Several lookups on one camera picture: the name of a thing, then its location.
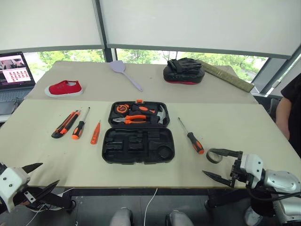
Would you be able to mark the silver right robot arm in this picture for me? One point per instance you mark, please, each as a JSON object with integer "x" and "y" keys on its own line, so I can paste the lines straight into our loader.
{"x": 282, "y": 181}

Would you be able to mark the black red boxing pad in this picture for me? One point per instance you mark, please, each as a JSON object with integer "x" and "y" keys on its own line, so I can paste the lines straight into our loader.
{"x": 183, "y": 74}

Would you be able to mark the open laptop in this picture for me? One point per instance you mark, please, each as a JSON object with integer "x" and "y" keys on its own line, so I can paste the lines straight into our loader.
{"x": 14, "y": 70}

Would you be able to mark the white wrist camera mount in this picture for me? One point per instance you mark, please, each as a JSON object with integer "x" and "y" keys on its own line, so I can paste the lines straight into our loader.
{"x": 250, "y": 164}
{"x": 10, "y": 182}

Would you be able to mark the black orange screwdriver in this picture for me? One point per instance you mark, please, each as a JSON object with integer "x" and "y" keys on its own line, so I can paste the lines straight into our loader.
{"x": 194, "y": 141}
{"x": 78, "y": 129}

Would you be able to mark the orange voltage tester pen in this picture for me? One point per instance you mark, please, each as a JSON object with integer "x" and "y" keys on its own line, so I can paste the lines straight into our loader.
{"x": 95, "y": 135}

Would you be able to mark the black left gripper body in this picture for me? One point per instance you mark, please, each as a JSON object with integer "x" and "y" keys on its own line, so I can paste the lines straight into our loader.
{"x": 28, "y": 197}

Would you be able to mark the white sneaker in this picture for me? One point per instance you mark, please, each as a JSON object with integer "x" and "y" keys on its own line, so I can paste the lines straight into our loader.
{"x": 252, "y": 217}

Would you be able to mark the grey rounded shape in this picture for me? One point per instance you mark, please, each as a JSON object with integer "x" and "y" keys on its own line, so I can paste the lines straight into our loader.
{"x": 121, "y": 217}
{"x": 178, "y": 219}

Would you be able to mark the black plastic tool case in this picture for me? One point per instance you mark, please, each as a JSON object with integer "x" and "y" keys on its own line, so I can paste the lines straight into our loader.
{"x": 138, "y": 150}

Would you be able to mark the grey window frame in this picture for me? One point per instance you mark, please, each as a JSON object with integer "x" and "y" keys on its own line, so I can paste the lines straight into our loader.
{"x": 270, "y": 73}

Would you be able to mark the person bare forearm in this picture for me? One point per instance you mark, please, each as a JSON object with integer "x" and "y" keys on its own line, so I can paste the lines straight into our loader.
{"x": 282, "y": 117}

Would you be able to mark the orange tape measure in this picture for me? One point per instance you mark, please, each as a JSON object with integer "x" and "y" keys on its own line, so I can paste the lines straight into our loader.
{"x": 121, "y": 108}

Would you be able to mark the black electrical tape roll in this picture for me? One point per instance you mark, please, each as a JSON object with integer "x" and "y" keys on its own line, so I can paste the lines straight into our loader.
{"x": 209, "y": 158}

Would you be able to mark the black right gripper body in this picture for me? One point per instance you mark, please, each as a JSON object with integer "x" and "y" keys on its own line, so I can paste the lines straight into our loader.
{"x": 236, "y": 175}

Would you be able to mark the black table foot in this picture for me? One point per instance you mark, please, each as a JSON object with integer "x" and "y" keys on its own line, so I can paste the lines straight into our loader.
{"x": 223, "y": 196}
{"x": 61, "y": 202}

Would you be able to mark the orange black utility knife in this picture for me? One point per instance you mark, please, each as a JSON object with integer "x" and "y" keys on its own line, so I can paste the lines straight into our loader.
{"x": 65, "y": 124}

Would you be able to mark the red canvas shoe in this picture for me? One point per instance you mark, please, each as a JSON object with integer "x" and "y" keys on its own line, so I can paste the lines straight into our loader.
{"x": 62, "y": 89}

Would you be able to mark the olive rolled mat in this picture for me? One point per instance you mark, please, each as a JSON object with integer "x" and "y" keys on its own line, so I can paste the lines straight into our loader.
{"x": 228, "y": 76}

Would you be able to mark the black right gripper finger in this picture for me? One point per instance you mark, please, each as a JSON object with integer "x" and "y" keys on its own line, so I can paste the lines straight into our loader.
{"x": 228, "y": 153}
{"x": 219, "y": 179}

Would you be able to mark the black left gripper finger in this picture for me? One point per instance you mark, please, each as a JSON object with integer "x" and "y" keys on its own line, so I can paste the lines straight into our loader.
{"x": 48, "y": 189}
{"x": 31, "y": 167}

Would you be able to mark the dark window post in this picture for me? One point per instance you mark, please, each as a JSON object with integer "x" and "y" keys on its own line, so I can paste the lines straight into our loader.
{"x": 110, "y": 55}

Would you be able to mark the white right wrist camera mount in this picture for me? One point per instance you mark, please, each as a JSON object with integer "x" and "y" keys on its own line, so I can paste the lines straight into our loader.
{"x": 250, "y": 164}

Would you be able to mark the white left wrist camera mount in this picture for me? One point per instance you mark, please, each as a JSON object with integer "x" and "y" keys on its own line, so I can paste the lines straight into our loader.
{"x": 10, "y": 182}

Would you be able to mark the lilac silicone spatula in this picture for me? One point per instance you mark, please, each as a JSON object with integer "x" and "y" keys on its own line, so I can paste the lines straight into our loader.
{"x": 118, "y": 67}

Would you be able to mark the person in black shirt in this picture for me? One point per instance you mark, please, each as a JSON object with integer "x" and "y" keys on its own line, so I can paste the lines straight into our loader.
{"x": 295, "y": 106}

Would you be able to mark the white roller blind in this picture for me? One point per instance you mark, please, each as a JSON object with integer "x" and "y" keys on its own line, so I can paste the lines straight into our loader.
{"x": 47, "y": 23}
{"x": 200, "y": 23}

